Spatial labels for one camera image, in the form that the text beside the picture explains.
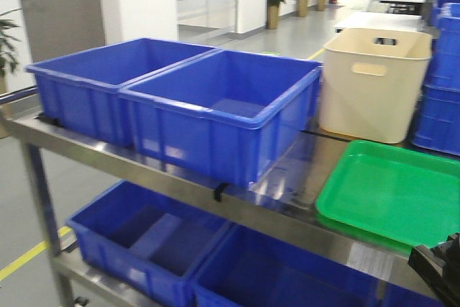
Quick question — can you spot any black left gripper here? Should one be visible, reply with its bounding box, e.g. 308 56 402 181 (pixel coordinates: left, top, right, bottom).
408 233 459 306

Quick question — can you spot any green plastic tray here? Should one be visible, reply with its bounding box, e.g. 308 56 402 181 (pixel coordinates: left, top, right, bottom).
316 140 459 247

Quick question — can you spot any stack of blue crates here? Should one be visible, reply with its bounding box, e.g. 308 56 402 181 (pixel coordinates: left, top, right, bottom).
412 3 459 155

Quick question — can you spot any steel cart with shelves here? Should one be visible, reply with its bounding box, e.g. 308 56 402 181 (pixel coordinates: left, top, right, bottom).
1 107 432 306

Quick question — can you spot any blue bin lower shelf right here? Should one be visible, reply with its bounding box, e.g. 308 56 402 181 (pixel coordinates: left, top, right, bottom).
192 224 382 307

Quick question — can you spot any blue bin shelf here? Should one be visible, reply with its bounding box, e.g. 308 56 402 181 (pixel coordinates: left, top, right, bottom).
192 224 382 307
120 50 322 187
25 38 214 147
67 180 231 306

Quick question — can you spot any beige plastic basket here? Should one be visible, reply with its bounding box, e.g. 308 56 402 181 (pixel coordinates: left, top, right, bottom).
319 28 432 144

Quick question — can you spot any blue bin top shelf right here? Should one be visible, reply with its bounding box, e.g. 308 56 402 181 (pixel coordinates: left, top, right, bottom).
120 50 322 187

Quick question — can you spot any blue bin lower shelf left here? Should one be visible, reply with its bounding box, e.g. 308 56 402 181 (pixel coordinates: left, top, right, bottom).
67 180 231 306

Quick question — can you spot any blue bin top shelf left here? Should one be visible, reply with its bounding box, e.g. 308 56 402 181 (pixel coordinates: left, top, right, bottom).
25 38 214 147

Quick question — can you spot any grey door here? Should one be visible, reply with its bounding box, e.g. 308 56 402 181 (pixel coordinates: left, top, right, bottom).
20 0 105 62

